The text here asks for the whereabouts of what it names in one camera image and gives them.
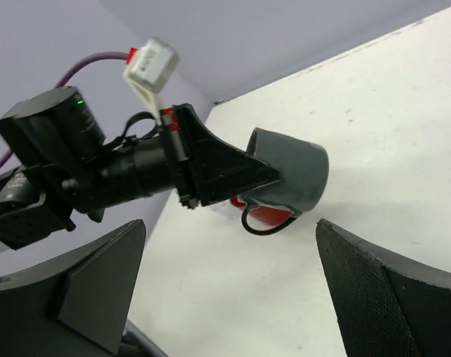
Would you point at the dark teal mug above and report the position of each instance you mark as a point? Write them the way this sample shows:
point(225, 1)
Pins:
point(303, 173)

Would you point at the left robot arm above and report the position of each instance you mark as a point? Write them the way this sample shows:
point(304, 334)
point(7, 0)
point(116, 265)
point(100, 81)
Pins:
point(67, 165)

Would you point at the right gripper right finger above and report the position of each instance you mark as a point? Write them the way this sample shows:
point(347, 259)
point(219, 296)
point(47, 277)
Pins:
point(386, 304)

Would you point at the red mug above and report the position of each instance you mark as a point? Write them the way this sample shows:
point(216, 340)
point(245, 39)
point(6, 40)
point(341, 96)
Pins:
point(270, 216)

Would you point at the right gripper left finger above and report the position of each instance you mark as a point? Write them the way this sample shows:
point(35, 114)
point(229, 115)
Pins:
point(75, 304)

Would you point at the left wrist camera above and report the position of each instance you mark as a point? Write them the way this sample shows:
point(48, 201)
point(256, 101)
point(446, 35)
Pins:
point(147, 72)

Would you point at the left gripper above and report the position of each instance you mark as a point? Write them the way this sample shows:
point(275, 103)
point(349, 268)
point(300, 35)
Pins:
point(212, 170)

